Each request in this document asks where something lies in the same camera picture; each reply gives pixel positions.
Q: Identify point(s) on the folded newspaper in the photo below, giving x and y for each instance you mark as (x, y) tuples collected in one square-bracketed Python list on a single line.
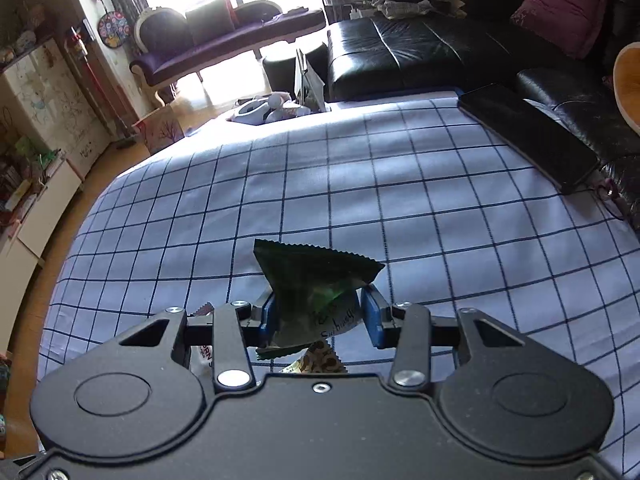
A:
[(405, 10)]

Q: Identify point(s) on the dark green snack packet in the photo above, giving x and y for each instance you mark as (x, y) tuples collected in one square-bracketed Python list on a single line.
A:
[(310, 285)]

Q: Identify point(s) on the red stick vacuum cleaner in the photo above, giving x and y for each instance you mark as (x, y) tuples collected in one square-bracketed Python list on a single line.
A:
[(97, 85)]

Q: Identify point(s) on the white pink snack packet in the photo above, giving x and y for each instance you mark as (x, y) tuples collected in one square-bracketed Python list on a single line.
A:
[(202, 360)]

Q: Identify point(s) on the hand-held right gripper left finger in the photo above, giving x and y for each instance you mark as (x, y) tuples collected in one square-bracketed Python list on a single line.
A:
[(267, 322)]

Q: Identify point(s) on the gold patterned snack packet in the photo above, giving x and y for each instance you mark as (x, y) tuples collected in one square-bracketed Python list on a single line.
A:
[(320, 360)]

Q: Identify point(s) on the books and toys clutter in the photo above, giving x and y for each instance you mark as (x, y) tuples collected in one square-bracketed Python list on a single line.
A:
[(20, 175)]

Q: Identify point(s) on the black folding rack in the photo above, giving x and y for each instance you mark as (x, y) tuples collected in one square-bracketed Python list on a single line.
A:
[(310, 82)]

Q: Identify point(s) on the small toy figures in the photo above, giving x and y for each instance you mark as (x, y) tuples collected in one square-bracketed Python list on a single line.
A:
[(22, 35)]

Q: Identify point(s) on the magenta cushion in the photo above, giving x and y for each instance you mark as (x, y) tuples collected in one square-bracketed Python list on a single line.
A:
[(565, 7)]

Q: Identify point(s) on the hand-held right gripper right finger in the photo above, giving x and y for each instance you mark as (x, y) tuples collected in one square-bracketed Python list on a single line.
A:
[(372, 320)]

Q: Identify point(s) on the white cartoon print cabinet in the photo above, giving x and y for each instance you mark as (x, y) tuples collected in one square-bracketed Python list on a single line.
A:
[(50, 105)]

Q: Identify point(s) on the blue checked tablecloth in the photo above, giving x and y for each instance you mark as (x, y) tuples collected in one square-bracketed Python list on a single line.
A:
[(400, 185)]

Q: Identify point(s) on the round colourful dartboard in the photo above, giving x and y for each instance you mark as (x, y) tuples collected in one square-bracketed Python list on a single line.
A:
[(114, 30)]

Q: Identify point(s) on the white low cabinet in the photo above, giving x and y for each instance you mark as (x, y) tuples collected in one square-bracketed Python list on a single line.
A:
[(45, 210)]

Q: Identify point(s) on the paper gift bag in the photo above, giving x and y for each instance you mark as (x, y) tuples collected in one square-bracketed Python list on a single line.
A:
[(160, 130)]

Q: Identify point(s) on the grey cushion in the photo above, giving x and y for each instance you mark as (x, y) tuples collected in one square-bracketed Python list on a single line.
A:
[(207, 22)]

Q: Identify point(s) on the purple chaise sofa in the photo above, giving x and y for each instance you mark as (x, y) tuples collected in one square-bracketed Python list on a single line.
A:
[(225, 47)]

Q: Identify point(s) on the yellow round plush cushion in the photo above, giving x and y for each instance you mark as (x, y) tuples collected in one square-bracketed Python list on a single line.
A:
[(629, 90)]

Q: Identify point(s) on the black leather sofa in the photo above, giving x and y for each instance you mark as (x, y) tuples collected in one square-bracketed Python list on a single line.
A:
[(425, 55)]

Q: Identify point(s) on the black round stool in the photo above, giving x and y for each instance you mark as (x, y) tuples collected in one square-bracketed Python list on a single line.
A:
[(280, 72)]

